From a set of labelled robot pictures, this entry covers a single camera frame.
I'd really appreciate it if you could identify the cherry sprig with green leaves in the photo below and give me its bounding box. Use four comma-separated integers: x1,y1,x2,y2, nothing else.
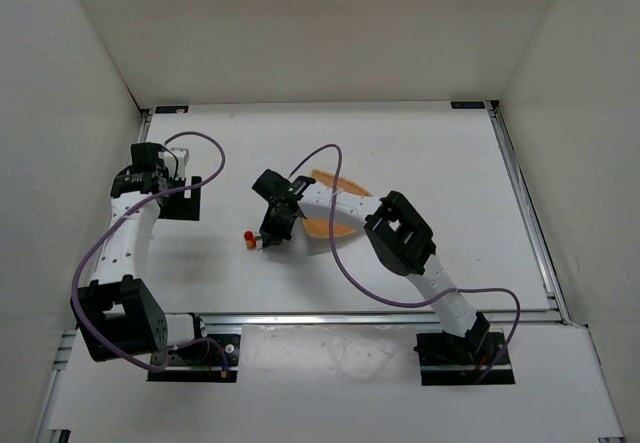
243,230,263,251

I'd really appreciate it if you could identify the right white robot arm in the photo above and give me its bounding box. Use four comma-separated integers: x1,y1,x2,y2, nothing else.
252,169,505,366

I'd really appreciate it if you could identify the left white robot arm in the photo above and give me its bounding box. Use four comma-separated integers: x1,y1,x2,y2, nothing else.
78,143,206,356

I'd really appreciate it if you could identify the woven triangular fruit basket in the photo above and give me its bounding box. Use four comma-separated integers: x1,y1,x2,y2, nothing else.
303,169,372,239

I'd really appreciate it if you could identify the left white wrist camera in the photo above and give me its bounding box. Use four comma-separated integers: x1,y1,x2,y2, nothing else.
161,148,190,179

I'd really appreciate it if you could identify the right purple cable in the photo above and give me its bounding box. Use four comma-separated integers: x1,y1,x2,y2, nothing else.
288,144,521,387

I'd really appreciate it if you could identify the purple cable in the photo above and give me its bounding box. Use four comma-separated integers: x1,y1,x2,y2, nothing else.
288,144,521,387
70,131,225,374

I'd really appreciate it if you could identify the left dark corner bracket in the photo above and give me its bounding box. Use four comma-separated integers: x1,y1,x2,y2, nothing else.
154,105,189,114

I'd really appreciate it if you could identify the dark corner bracket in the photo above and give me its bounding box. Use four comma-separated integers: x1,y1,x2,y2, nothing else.
450,101,485,110
154,105,189,114

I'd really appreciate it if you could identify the front aluminium frame rail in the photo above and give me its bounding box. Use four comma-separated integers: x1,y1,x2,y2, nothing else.
202,310,562,326

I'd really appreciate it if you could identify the aluminium frame rail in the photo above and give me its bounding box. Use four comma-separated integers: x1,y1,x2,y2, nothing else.
202,310,562,326
486,100,576,326
34,108,154,443

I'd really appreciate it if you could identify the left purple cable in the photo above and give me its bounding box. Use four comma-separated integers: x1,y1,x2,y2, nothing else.
70,131,225,374

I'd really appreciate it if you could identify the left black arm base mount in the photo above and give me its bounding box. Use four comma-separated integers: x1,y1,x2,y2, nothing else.
147,313,241,384

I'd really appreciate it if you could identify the left aluminium frame rail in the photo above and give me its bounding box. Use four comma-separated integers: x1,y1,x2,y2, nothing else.
34,108,154,443

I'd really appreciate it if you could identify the right dark corner bracket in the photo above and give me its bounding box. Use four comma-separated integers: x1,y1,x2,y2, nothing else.
450,101,485,110

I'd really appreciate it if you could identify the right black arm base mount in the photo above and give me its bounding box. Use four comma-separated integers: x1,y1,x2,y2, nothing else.
414,331,516,387

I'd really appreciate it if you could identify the right aluminium frame rail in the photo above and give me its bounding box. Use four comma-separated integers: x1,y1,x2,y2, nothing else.
486,100,576,326

